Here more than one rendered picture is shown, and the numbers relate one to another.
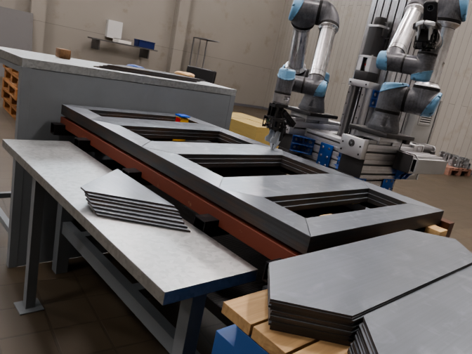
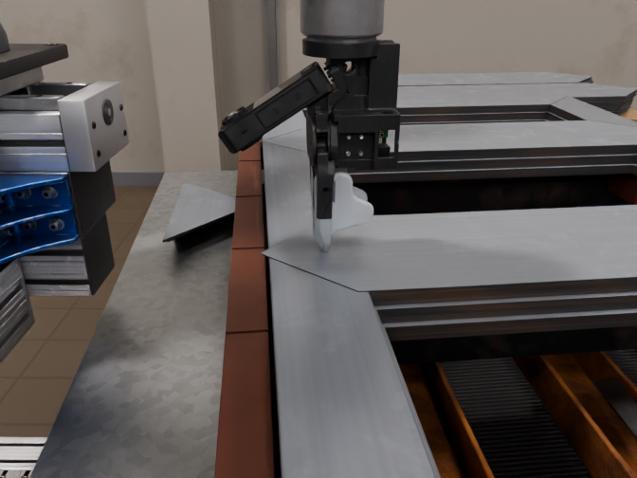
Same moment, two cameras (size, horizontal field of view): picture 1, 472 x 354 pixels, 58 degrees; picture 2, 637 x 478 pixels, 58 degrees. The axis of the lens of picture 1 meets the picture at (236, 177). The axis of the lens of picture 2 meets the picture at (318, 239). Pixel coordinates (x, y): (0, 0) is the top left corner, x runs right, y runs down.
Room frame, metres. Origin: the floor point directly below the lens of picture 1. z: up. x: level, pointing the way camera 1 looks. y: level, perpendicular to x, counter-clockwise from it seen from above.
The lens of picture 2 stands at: (2.38, 0.19, 1.13)
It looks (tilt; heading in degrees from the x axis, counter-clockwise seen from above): 25 degrees down; 218
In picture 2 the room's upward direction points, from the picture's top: straight up
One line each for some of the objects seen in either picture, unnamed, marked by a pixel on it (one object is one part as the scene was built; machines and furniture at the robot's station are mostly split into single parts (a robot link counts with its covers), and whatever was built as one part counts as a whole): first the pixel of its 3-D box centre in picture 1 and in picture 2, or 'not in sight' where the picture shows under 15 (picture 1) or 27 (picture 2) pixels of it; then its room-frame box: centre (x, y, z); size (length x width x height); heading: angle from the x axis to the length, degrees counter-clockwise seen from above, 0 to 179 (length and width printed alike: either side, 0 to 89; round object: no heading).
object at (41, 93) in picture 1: (134, 170); not in sight; (2.40, 0.59, 0.50); 1.30 x 0.04 x 1.01; 134
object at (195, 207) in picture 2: not in sight; (208, 207); (1.67, -0.65, 0.70); 0.39 x 0.12 x 0.04; 44
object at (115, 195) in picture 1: (121, 199); not in sight; (1.16, 0.31, 0.77); 0.45 x 0.20 x 0.04; 44
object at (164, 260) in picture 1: (97, 192); not in sight; (1.27, 0.42, 0.73); 1.20 x 0.26 x 0.03; 44
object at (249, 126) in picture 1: (244, 133); not in sight; (6.58, 0.00, 0.23); 1.37 x 0.94 x 0.45; 38
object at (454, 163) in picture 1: (435, 159); not in sight; (8.70, -3.90, 0.17); 1.19 x 0.83 x 0.34; 37
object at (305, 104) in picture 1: (312, 101); not in sight; (2.47, -0.35, 1.09); 0.15 x 0.15 x 0.10
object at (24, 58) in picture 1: (123, 72); not in sight; (2.60, 0.78, 1.03); 1.30 x 0.60 x 0.04; 134
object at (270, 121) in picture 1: (276, 116); (348, 105); (1.93, -0.12, 1.02); 0.09 x 0.08 x 0.12; 134
